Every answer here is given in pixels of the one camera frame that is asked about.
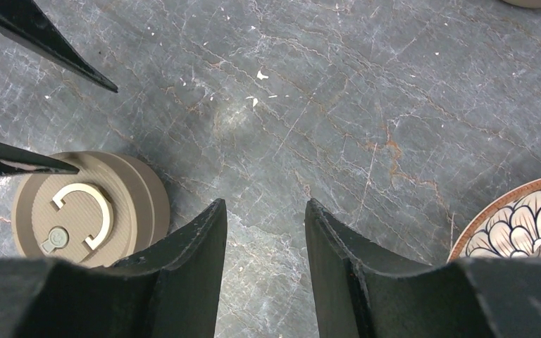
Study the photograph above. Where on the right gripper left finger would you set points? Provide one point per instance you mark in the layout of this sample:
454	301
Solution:
170	289

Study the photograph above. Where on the brown lid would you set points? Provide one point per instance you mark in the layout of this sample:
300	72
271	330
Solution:
61	216

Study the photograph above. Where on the patterned orange plate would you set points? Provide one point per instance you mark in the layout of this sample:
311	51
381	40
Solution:
510	227

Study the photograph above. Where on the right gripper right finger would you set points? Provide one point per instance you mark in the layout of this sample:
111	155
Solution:
361	289

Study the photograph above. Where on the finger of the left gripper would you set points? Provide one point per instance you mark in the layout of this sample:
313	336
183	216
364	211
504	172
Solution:
24	22
17	161

